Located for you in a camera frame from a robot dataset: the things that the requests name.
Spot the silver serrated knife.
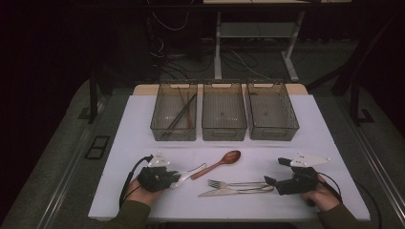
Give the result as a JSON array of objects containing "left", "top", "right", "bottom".
[{"left": 197, "top": 185, "right": 275, "bottom": 198}]

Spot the black chopstick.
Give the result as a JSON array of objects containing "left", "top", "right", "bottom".
[
  {"left": 165, "top": 94, "right": 198, "bottom": 132},
  {"left": 161, "top": 94, "right": 196, "bottom": 136}
]

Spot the thin black cable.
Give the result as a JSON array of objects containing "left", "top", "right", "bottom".
[{"left": 353, "top": 180, "right": 384, "bottom": 229}]

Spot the black angled stand leg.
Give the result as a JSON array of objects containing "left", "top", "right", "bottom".
[{"left": 307, "top": 13, "right": 402, "bottom": 96}]

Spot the person's right hand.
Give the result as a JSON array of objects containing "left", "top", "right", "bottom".
[{"left": 300, "top": 176, "right": 340, "bottom": 213}]

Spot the person's left hand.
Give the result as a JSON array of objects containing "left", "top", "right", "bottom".
[{"left": 125, "top": 177, "right": 164, "bottom": 208}]

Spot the black floor socket frame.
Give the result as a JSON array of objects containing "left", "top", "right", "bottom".
[{"left": 84, "top": 135, "right": 111, "bottom": 160}]

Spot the white metal desk frame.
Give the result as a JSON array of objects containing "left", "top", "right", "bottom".
[{"left": 203, "top": 0, "right": 352, "bottom": 82}]

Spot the tangle of black floor cables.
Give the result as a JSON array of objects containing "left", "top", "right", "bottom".
[{"left": 159, "top": 52, "right": 214, "bottom": 80}]

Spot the metal floor rail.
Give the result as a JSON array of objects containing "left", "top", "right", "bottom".
[
  {"left": 337, "top": 96, "right": 405, "bottom": 211},
  {"left": 34, "top": 94, "right": 109, "bottom": 229}
]

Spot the white hanging cable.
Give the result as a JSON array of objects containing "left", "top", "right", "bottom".
[{"left": 152, "top": 11, "right": 189, "bottom": 32}]

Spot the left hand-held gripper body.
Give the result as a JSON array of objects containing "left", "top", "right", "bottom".
[{"left": 137, "top": 152, "right": 173, "bottom": 193}]

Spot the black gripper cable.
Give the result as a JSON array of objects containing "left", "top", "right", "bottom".
[
  {"left": 118, "top": 155, "right": 154, "bottom": 209},
  {"left": 318, "top": 171, "right": 344, "bottom": 203}
]

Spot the silver metal fork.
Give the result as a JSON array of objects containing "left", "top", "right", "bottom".
[{"left": 207, "top": 178, "right": 268, "bottom": 190}]

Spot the smoky clear plastic bin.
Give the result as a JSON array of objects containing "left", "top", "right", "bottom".
[
  {"left": 246, "top": 81, "right": 300, "bottom": 141},
  {"left": 202, "top": 82, "right": 248, "bottom": 142},
  {"left": 150, "top": 83, "right": 199, "bottom": 142}
]

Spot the black upright stand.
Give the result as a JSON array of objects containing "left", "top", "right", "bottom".
[
  {"left": 348, "top": 80, "right": 376, "bottom": 126},
  {"left": 77, "top": 71, "right": 108, "bottom": 125}
]

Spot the white table cover sheet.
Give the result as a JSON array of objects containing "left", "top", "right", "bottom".
[{"left": 88, "top": 94, "right": 371, "bottom": 222}]

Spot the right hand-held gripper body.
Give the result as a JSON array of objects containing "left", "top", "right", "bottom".
[{"left": 276, "top": 152, "right": 331, "bottom": 196}]

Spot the brown wooden spoon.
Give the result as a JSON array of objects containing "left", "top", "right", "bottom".
[{"left": 190, "top": 150, "right": 242, "bottom": 181}]

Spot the white floor cable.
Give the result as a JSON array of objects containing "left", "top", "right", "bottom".
[{"left": 229, "top": 49, "right": 273, "bottom": 80}]

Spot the white ceramic spoon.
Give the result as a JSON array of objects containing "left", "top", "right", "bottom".
[{"left": 170, "top": 162, "right": 208, "bottom": 189}]

